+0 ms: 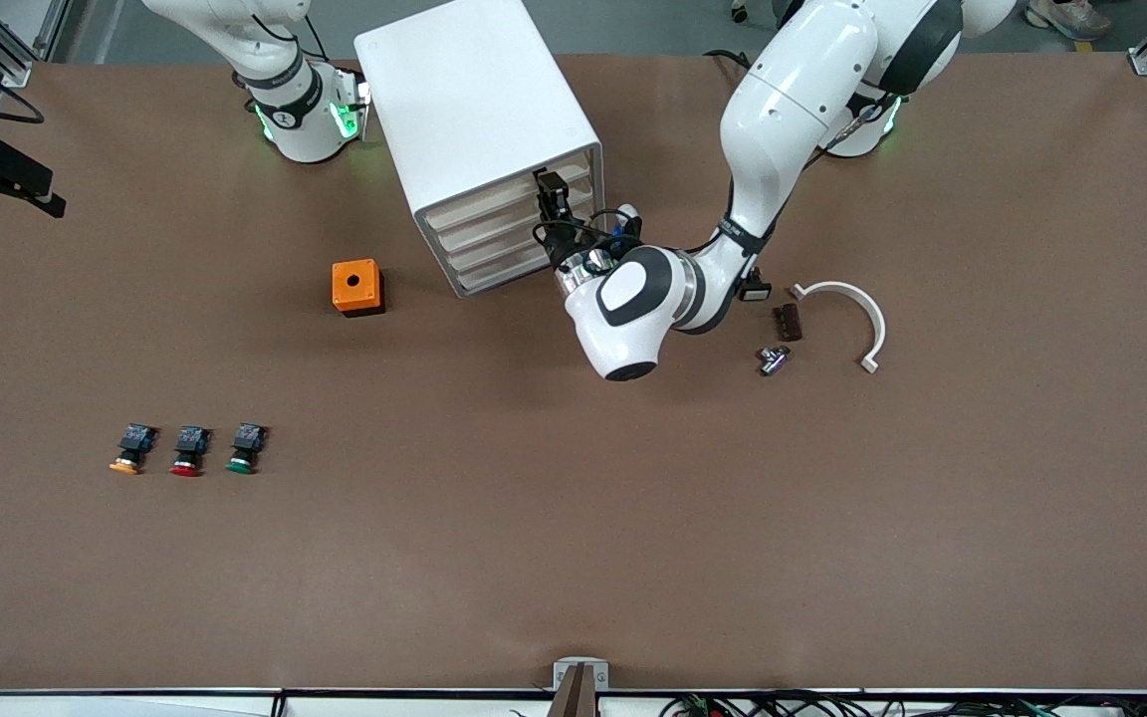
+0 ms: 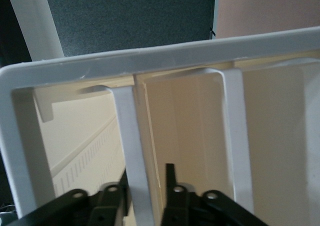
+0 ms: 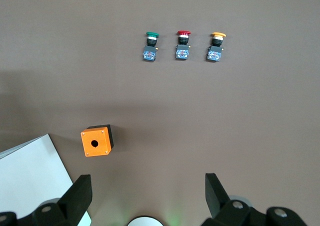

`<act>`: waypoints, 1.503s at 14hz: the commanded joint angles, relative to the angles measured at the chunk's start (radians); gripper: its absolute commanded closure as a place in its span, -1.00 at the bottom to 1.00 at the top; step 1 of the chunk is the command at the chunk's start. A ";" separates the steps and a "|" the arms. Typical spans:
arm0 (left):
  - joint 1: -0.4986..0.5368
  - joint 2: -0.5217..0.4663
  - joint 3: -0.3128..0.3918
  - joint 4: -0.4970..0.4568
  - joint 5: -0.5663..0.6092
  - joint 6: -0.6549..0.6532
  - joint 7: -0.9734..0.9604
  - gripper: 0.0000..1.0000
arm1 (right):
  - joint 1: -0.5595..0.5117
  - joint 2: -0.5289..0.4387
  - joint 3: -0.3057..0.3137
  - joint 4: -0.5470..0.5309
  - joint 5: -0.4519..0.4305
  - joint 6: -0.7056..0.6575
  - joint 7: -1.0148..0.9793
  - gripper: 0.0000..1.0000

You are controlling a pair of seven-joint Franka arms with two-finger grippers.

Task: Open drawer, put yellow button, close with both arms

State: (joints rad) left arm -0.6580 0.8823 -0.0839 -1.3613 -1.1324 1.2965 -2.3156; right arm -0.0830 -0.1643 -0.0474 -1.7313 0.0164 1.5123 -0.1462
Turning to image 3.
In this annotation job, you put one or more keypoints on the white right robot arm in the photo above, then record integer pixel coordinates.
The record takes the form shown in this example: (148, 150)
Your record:
(145, 221)

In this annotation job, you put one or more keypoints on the orange button enclosure box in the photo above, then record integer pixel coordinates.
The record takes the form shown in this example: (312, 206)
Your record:
(96, 142)

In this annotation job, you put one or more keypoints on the green mushroom push button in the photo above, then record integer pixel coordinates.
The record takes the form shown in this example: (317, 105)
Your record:
(150, 49)

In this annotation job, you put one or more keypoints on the white drawer cabinet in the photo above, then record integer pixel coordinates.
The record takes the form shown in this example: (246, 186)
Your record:
(30, 176)

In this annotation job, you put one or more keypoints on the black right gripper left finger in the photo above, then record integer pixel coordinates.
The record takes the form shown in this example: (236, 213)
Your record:
(75, 201)

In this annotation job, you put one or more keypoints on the red mushroom push button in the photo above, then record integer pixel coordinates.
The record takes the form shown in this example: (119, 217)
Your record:
(183, 48)

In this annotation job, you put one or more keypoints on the yellow mushroom push button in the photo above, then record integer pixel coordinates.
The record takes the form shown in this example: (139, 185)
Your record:
(216, 48)

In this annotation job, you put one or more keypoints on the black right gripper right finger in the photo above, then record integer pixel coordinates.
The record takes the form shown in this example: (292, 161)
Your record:
(220, 206)

